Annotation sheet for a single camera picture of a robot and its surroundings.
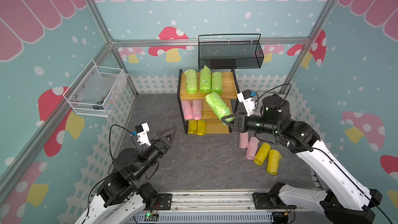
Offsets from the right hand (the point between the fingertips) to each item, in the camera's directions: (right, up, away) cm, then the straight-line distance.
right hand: (223, 120), depth 59 cm
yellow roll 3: (+30, -26, +24) cm, 46 cm away
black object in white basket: (-54, +5, +10) cm, 55 cm away
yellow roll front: (-9, -8, +38) cm, 40 cm away
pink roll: (-11, +4, +25) cm, 28 cm away
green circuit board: (-33, -47, +14) cm, 59 cm away
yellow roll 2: (+25, -21, +28) cm, 43 cm away
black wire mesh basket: (+7, +39, +35) cm, 53 cm away
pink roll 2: (-17, +4, +26) cm, 31 cm away
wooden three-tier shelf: (-7, +2, +24) cm, 25 cm away
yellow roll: (-15, -7, +38) cm, 41 cm away
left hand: (-18, -6, +1) cm, 19 cm away
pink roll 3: (+20, -18, +28) cm, 39 cm away
